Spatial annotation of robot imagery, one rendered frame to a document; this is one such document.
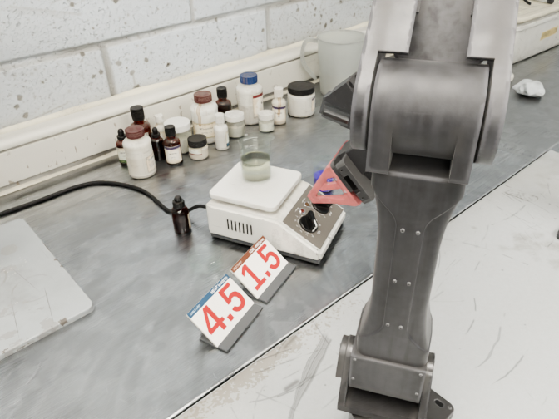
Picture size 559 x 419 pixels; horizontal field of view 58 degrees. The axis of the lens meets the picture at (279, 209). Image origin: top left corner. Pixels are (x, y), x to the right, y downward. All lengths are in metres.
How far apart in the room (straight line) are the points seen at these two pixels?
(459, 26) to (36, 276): 0.69
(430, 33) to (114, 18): 0.84
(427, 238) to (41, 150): 0.87
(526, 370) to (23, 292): 0.69
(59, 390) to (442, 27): 0.57
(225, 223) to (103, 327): 0.24
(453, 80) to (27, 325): 0.63
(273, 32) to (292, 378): 0.97
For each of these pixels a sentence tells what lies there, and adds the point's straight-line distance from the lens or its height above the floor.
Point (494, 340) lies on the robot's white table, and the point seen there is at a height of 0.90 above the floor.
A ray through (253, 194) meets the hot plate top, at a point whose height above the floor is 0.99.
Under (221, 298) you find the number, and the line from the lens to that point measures 0.71.
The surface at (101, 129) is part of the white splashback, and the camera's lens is 1.14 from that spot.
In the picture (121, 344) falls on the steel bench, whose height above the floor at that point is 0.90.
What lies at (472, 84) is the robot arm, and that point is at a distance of 0.33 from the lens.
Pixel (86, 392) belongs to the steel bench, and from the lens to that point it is 0.68.
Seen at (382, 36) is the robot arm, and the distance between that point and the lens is 0.35.
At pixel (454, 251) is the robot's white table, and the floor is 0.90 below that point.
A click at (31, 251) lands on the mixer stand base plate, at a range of 0.91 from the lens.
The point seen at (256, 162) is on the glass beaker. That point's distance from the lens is 0.80.
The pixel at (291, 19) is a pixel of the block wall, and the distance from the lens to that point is 1.44.
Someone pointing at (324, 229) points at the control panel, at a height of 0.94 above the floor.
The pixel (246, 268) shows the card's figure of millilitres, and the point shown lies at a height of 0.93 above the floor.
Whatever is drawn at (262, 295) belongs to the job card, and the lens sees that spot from 0.74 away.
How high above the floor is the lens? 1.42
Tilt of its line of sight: 34 degrees down
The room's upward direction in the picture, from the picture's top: 2 degrees counter-clockwise
